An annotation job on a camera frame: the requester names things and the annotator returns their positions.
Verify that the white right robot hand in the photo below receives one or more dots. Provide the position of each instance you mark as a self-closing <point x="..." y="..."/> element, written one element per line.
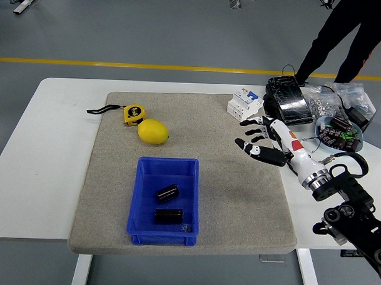
<point x="299" y="155"/>

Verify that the dark brown cylindrical battery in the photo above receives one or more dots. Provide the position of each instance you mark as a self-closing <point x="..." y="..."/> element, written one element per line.
<point x="166" y="193"/>

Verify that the black printed cylindrical battery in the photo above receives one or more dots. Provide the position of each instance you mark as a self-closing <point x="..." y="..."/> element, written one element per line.
<point x="168" y="216"/>

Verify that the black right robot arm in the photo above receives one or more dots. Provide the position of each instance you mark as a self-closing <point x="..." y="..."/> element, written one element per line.
<point x="348" y="188"/>

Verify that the grey box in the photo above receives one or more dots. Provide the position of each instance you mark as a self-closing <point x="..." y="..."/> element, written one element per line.
<point x="380" y="127"/>

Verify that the blue plastic box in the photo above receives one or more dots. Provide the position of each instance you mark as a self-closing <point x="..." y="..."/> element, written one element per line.
<point x="144" y="209"/>

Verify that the light blue bowl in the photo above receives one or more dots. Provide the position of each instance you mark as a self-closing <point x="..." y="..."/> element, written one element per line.
<point x="318" y="125"/>

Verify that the large brown capacitor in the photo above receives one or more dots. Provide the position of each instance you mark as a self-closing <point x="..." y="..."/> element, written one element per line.
<point x="339" y="124"/>

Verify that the clear bag of nuts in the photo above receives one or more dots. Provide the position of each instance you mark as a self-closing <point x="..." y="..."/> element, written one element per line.
<point x="320" y="104"/>

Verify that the black glossy device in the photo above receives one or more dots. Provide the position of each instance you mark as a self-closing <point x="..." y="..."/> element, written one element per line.
<point x="289" y="99"/>

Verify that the black power adapter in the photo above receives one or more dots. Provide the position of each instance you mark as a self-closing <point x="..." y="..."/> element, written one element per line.
<point x="357" y="115"/>

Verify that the white circuit breaker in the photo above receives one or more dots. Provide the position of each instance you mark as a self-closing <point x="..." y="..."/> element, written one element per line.
<point x="242" y="106"/>

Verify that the clear bag of screws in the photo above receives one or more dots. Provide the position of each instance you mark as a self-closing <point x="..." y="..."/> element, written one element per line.
<point x="355" y="93"/>

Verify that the grey-brown mat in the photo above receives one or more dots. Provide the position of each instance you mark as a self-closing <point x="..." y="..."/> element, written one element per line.
<point x="194" y="133"/>

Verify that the white table leg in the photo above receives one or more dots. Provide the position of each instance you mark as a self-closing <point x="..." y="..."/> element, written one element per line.
<point x="309" y="275"/>
<point x="81" y="270"/>

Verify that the person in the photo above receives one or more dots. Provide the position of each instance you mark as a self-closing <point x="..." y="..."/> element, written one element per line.
<point x="338" y="29"/>

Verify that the small metal screw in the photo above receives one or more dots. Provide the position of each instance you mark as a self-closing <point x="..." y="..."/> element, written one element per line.
<point x="185" y="227"/>

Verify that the yellow lemon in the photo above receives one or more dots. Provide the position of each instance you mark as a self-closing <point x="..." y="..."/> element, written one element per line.
<point x="153" y="132"/>

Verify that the yellow tape measure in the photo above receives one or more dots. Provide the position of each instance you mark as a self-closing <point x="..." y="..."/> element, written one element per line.
<point x="134" y="114"/>

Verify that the clear plastic bracket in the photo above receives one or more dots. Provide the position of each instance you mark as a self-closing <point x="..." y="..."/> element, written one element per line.
<point x="272" y="260"/>

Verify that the white desk frame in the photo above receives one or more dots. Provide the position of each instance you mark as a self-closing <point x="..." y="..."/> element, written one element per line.
<point x="26" y="2"/>

